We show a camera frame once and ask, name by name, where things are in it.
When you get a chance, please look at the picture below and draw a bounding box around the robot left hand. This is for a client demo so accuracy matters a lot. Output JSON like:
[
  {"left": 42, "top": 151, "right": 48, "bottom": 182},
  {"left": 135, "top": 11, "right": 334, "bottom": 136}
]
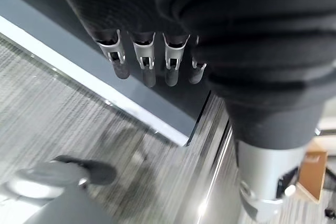
[{"left": 47, "top": 0, "right": 336, "bottom": 223}]

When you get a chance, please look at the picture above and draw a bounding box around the brown cardboard box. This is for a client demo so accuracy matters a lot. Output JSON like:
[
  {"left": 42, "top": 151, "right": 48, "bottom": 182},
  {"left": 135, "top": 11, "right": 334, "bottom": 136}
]
[{"left": 298, "top": 142, "right": 329, "bottom": 204}]

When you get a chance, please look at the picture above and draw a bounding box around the black stand base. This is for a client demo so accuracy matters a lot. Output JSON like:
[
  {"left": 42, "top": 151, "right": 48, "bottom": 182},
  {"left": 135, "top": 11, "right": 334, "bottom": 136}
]
[{"left": 323, "top": 165, "right": 336, "bottom": 218}]

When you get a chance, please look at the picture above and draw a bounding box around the silver robot leg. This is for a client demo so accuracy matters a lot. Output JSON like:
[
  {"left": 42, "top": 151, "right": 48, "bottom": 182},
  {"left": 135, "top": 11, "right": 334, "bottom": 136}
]
[{"left": 0, "top": 161, "right": 116, "bottom": 224}]

